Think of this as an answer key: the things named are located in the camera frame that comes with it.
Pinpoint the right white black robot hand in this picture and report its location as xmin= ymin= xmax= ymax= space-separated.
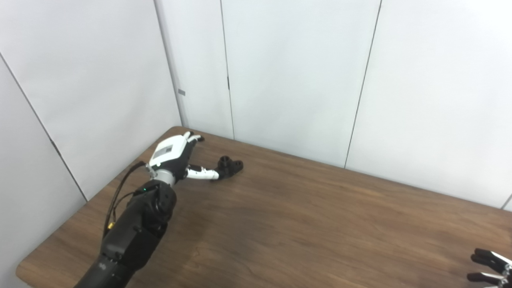
xmin=467 ymin=248 xmax=512 ymax=286

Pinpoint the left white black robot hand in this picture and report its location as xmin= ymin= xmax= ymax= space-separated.
xmin=146 ymin=131 xmax=220 ymax=180

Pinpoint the black flanged holder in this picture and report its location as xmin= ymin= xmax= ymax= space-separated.
xmin=211 ymin=156 xmax=244 ymax=181

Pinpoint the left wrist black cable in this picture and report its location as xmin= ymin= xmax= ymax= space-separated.
xmin=103 ymin=161 xmax=150 ymax=240

